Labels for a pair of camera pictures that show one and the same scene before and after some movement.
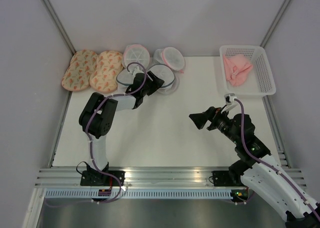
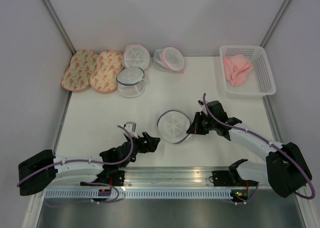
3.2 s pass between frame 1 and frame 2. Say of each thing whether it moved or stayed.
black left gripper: moved
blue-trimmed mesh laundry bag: moved
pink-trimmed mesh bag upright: stayed
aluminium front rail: stayed
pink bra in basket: stayed
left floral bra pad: stayed
